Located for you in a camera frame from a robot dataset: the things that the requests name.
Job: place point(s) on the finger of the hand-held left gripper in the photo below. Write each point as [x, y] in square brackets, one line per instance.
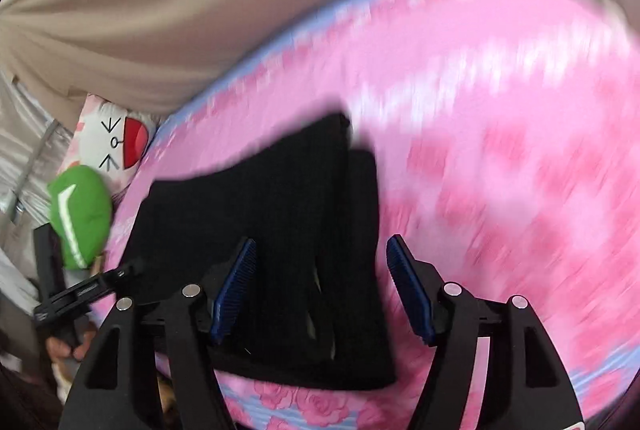
[90, 287]

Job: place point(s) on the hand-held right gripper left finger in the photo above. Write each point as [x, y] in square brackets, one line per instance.
[232, 290]

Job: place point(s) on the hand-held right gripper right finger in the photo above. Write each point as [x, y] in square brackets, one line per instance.
[410, 292]

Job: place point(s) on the black pants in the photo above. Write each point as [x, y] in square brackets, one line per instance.
[300, 210]

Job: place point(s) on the person's left hand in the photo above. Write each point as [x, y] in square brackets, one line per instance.
[60, 350]

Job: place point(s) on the green plush pillow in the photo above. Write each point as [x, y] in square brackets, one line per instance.
[87, 210]

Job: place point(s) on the shiny pale cloth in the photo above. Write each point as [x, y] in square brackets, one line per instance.
[25, 135]

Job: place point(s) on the cartoon face pillow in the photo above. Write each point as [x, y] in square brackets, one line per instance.
[100, 135]

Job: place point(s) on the pink rose bedsheet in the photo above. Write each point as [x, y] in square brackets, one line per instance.
[500, 110]

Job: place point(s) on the beige curtain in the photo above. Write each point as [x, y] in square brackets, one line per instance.
[200, 10]

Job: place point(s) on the metal rail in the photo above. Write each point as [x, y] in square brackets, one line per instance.
[37, 155]

